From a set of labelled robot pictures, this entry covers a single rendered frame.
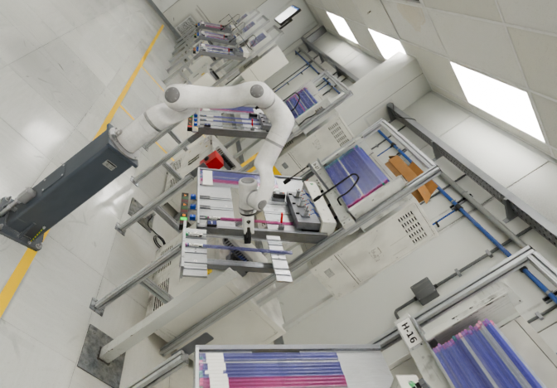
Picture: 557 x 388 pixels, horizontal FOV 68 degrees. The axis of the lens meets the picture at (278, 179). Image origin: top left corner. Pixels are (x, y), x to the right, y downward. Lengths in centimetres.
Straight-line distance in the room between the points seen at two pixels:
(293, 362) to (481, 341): 63
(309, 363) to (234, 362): 27
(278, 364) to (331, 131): 244
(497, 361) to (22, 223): 209
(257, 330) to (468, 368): 145
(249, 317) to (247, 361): 105
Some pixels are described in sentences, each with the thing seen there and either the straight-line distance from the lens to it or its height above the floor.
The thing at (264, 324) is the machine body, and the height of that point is 56.
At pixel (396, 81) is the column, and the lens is 567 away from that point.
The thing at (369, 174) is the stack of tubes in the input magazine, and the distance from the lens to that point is 242.
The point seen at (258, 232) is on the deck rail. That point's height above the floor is 93.
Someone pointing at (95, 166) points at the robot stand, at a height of 56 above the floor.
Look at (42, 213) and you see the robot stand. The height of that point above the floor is 19.
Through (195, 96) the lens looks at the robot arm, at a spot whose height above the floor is 114.
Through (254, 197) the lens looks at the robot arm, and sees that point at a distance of 181.
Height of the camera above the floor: 151
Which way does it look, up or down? 9 degrees down
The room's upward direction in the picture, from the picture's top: 55 degrees clockwise
